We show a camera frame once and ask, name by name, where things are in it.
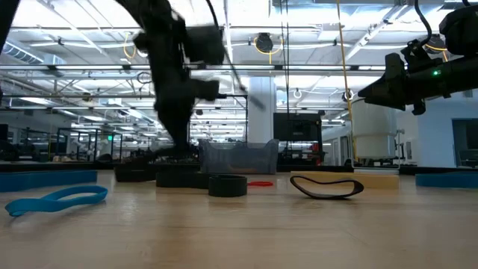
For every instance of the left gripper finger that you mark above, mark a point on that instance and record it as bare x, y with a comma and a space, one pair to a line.
178, 134

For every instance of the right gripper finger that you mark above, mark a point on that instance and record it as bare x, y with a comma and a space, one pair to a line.
390, 80
390, 101

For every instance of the long black rubber band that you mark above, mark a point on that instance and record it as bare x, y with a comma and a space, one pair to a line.
228, 187

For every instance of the tan rubber band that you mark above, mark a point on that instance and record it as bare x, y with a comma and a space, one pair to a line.
377, 181

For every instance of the red rubber band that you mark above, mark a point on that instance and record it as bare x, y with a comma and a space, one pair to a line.
261, 184

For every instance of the short black rubber band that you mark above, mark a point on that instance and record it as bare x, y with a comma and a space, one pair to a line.
328, 196

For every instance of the small blue rubber band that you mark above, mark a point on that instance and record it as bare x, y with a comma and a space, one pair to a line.
16, 208

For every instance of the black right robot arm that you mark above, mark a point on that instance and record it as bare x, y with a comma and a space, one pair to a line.
463, 30

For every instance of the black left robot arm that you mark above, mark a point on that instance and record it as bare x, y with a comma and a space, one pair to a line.
164, 37

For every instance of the grey plastic bin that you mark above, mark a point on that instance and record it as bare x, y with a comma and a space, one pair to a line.
239, 158

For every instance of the white cylindrical container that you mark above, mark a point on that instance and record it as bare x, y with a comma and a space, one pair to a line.
373, 127

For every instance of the dark window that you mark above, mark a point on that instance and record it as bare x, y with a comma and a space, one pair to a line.
465, 143

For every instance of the white pillar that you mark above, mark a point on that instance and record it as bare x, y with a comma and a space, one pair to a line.
261, 112

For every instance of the long ceiling light bar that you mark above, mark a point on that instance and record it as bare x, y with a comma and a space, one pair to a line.
93, 67

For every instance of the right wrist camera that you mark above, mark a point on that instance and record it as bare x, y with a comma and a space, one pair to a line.
416, 56

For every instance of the black metal frame rig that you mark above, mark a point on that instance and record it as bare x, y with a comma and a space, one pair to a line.
223, 96

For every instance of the black aluminium table frame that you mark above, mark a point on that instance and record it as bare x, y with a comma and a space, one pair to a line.
37, 166

